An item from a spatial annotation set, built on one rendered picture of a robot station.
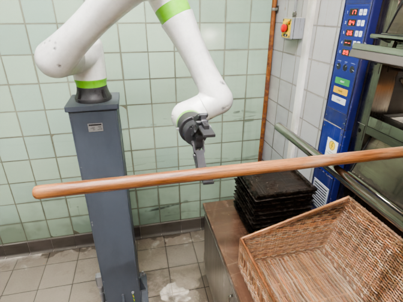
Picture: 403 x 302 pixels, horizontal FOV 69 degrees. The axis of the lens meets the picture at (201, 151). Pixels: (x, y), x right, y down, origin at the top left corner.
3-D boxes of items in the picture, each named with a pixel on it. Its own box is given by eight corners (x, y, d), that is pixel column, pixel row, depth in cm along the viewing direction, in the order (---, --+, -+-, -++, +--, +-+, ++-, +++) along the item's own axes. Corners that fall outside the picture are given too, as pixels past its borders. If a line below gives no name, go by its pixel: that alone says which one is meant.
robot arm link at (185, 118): (174, 138, 101) (174, 112, 97) (208, 135, 103) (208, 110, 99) (177, 145, 95) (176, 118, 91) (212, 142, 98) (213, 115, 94)
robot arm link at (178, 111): (177, 130, 115) (164, 106, 110) (206, 115, 115) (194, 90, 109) (183, 144, 102) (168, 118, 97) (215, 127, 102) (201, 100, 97)
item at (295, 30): (292, 37, 159) (295, 17, 154) (302, 39, 150) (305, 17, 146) (280, 38, 157) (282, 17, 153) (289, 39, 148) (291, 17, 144)
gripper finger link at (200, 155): (191, 139, 89) (191, 141, 90) (197, 174, 84) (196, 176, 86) (204, 138, 89) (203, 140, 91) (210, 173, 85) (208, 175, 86)
